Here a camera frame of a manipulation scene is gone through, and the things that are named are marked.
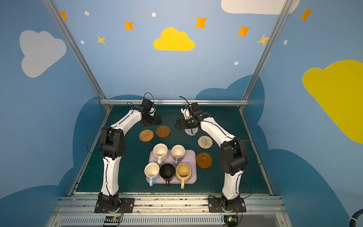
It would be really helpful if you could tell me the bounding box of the grey woven coaster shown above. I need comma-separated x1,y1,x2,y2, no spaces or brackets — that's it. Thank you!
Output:
184,127,199,136

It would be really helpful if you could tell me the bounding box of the white multicolour woven coaster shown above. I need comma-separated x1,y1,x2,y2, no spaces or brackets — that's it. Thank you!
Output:
198,136,213,149

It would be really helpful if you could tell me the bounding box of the dark brown wooden coaster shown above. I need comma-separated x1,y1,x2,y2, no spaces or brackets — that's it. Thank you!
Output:
156,126,171,139

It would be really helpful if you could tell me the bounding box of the woven cork coaster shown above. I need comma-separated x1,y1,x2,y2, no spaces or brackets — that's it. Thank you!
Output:
139,130,154,142

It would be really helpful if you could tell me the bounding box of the white mug lilac handle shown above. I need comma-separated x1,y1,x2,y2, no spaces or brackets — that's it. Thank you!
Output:
171,145,185,166

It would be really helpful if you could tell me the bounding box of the cream mug white handle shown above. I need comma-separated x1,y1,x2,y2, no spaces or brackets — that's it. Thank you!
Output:
153,143,168,165

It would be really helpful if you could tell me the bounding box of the brown wooden saucer coaster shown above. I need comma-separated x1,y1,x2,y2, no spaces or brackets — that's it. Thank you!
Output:
196,152,213,169

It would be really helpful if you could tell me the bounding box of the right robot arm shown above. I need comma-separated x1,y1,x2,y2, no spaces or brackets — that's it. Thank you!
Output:
175,109,248,211

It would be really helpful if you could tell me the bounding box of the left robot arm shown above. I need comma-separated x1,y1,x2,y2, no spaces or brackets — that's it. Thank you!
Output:
96,105,162,213

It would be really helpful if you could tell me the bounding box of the rear aluminium crossbar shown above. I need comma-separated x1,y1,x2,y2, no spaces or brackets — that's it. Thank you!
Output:
100,99,249,106

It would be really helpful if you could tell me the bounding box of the tan yellow mug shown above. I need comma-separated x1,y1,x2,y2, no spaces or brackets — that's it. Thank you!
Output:
175,163,192,189

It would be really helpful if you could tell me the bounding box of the black mug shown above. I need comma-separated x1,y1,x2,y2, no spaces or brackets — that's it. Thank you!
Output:
159,163,175,188

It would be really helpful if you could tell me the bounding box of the right green circuit board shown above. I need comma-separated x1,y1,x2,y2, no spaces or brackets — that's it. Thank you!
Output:
223,216,238,227

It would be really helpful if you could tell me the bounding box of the green circuit board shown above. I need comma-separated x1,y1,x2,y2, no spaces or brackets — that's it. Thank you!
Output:
103,216,121,227
223,216,238,227

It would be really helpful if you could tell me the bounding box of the left green circuit board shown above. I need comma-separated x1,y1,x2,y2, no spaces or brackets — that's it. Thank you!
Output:
103,216,121,227

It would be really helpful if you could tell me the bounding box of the cream mug blue handle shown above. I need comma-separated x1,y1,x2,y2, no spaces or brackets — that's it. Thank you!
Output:
144,163,160,186

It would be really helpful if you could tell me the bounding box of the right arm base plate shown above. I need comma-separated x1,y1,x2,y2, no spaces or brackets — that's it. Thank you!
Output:
207,196,246,213

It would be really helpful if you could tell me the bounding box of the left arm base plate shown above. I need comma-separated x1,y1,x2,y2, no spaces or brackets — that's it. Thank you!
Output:
94,198,135,214

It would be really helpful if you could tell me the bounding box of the aluminium front rail frame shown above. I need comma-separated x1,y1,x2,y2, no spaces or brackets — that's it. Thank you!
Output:
47,193,292,227

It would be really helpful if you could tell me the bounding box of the right aluminium frame post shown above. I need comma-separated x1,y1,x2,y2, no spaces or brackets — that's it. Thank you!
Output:
239,0,294,113

